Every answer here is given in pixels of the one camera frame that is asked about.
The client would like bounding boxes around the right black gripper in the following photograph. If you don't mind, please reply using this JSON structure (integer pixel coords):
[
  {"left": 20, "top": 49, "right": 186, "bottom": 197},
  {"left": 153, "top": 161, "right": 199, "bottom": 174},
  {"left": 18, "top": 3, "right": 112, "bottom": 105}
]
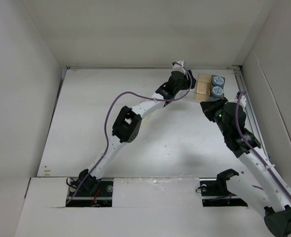
[{"left": 200, "top": 97, "right": 230, "bottom": 137}]

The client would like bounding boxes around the blue cleaning gel jar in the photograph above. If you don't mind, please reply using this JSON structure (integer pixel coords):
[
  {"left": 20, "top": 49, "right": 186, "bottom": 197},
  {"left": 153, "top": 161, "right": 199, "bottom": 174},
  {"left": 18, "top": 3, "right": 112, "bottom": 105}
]
[
  {"left": 211, "top": 86, "right": 224, "bottom": 98},
  {"left": 212, "top": 75, "right": 225, "bottom": 88}
]

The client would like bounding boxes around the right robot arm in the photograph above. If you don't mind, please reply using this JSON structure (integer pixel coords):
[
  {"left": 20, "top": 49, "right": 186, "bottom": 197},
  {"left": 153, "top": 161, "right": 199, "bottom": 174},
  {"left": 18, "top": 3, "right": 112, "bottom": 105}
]
[{"left": 200, "top": 97, "right": 291, "bottom": 237}]

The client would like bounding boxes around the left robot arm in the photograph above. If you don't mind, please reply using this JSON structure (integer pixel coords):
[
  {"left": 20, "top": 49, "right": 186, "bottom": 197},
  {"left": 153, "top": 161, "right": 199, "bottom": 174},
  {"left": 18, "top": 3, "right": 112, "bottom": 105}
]
[{"left": 75, "top": 69, "right": 196, "bottom": 196}]

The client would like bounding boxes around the wooden tray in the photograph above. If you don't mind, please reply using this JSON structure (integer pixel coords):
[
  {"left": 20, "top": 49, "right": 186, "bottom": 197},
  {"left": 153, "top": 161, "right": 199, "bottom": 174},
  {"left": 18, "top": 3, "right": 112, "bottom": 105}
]
[{"left": 195, "top": 73, "right": 212, "bottom": 102}]

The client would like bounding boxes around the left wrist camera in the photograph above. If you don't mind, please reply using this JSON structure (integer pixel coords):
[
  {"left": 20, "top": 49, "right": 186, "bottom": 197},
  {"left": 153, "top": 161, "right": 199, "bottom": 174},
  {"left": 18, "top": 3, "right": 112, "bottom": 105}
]
[{"left": 172, "top": 60, "right": 185, "bottom": 72}]

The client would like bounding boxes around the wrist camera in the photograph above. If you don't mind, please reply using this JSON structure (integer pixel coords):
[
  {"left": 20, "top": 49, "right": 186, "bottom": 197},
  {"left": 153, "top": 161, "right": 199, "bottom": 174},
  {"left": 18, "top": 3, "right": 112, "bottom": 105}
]
[
  {"left": 172, "top": 60, "right": 185, "bottom": 72},
  {"left": 236, "top": 91, "right": 247, "bottom": 109}
]

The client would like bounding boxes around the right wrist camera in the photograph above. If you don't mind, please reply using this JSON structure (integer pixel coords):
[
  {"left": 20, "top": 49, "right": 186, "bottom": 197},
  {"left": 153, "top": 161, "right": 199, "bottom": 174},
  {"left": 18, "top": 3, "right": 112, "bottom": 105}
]
[{"left": 236, "top": 91, "right": 247, "bottom": 109}]

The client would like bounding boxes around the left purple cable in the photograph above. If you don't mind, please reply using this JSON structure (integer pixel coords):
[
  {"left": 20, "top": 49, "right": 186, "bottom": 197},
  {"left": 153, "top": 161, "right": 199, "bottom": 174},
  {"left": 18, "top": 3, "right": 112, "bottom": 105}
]
[{"left": 66, "top": 60, "right": 196, "bottom": 207}]

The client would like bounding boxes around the purple cable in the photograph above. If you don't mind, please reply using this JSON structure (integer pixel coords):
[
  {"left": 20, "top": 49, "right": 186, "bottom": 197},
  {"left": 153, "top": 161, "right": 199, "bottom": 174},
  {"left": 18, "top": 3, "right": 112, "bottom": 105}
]
[
  {"left": 199, "top": 91, "right": 291, "bottom": 218},
  {"left": 66, "top": 60, "right": 196, "bottom": 207}
]

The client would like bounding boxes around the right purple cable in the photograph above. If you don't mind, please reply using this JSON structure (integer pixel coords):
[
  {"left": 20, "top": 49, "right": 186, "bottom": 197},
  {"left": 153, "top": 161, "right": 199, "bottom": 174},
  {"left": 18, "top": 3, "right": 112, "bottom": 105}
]
[{"left": 199, "top": 91, "right": 291, "bottom": 218}]

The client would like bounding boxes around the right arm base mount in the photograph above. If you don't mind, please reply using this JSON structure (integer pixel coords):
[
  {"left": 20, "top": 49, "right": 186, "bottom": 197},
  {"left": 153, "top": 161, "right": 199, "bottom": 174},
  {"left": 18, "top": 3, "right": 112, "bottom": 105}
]
[{"left": 196, "top": 169, "right": 248, "bottom": 207}]

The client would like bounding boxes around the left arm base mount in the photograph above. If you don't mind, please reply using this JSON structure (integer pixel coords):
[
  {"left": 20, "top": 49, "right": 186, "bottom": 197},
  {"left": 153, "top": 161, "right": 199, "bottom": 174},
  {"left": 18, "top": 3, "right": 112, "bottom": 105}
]
[{"left": 66, "top": 178, "right": 113, "bottom": 207}]

